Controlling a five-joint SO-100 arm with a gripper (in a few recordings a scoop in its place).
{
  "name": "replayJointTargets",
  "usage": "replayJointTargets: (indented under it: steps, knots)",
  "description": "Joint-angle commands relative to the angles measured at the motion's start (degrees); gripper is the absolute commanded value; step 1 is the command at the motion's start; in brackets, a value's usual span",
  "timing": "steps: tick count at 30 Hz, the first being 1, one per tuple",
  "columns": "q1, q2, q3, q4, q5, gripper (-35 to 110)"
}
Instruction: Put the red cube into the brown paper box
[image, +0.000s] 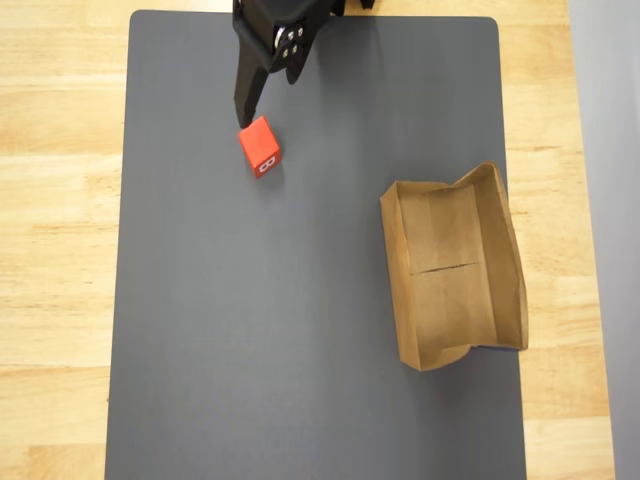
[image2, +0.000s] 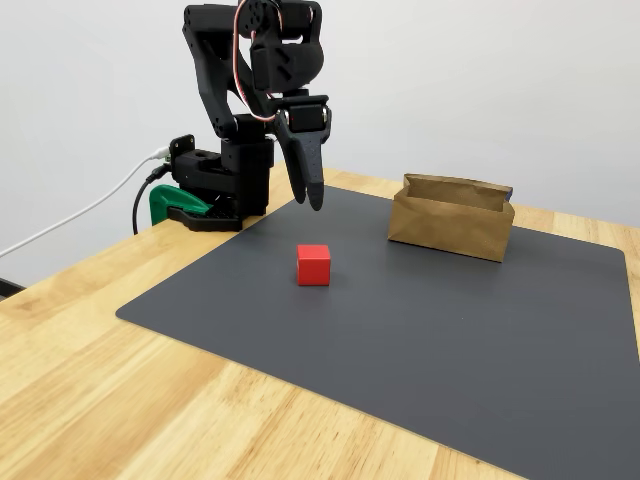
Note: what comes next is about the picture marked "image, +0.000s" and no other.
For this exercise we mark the brown paper bag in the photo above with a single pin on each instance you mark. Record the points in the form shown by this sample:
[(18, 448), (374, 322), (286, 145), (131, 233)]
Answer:
[(450, 300)]

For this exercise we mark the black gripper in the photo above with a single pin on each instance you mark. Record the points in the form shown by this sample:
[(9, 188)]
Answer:
[(260, 37)]

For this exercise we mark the grey mat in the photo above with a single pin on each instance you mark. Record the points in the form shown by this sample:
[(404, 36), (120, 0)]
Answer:
[(250, 300)]

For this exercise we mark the red cube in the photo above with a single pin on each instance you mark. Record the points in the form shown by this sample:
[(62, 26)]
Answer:
[(257, 142)]

